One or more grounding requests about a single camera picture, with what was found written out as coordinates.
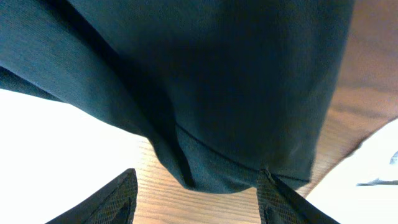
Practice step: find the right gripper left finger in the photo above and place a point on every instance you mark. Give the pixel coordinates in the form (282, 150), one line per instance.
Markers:
(115, 203)

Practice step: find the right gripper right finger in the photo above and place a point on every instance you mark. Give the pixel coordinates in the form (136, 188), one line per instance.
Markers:
(279, 204)

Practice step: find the black leggings with red waistband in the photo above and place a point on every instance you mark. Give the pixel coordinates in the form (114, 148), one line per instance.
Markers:
(221, 89)

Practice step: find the white fern print garment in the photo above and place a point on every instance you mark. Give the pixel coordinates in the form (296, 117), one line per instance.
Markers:
(363, 187)

